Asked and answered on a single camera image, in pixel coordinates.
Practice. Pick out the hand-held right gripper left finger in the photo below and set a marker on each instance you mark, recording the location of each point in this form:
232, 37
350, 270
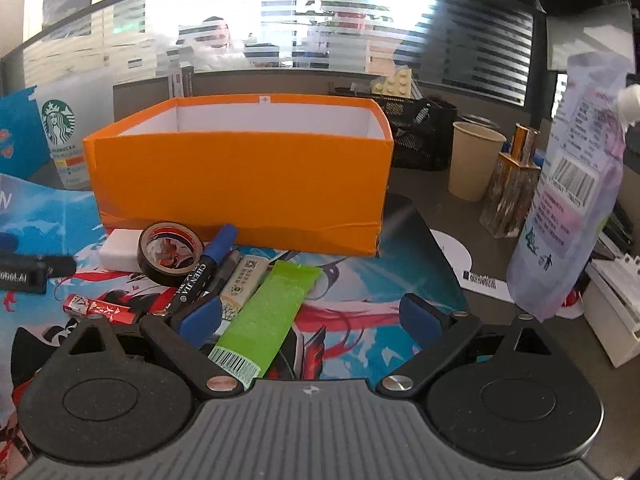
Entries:
200, 317

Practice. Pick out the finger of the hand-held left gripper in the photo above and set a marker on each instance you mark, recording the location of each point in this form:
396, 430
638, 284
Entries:
60, 265

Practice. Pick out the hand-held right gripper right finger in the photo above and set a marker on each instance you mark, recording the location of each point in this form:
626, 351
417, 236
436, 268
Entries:
417, 317

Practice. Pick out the blue marker pen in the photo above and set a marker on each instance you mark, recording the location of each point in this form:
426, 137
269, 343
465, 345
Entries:
200, 275

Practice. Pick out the dark grey marker pen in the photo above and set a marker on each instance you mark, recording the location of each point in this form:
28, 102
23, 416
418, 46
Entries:
227, 267

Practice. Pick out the orange cardboard box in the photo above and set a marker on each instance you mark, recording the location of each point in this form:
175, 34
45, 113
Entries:
240, 180

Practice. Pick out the eraser with paper sleeve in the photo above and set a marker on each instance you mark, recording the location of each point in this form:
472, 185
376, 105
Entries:
242, 282

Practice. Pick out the plain white eraser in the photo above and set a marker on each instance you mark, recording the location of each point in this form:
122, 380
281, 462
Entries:
117, 250

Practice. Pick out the red patterned tube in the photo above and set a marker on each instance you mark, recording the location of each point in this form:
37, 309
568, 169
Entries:
100, 310

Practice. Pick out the green flat packet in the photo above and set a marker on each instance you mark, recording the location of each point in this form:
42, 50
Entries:
265, 320

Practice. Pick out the black tape roll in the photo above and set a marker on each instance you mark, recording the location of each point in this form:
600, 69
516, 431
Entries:
150, 272

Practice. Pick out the white round card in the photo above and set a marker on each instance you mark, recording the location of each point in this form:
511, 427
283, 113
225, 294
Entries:
457, 260

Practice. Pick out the clear plastic cup with lid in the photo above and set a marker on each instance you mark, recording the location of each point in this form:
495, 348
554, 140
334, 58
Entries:
62, 130

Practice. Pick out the blue paper bag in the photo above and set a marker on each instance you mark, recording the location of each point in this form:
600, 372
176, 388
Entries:
17, 130

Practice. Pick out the gold capped perfume bottle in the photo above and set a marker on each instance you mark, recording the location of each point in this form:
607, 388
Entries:
510, 190

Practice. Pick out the beige paper cup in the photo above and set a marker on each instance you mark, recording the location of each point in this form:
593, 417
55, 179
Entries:
472, 160

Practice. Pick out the black mesh desk organizer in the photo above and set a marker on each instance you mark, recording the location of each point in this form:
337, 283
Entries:
420, 130

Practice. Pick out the white plastic box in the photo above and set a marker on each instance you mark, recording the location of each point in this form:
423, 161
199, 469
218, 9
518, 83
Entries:
615, 310

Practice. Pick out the purple spout pouch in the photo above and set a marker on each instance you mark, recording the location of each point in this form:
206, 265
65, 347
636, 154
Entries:
575, 185

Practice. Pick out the narrow white carton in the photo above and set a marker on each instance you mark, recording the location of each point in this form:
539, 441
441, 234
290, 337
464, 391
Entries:
181, 80

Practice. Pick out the yellow building block plate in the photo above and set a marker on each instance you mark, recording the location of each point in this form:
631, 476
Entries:
395, 80

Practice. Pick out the striped glass partition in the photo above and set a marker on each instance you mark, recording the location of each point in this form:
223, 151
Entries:
135, 35

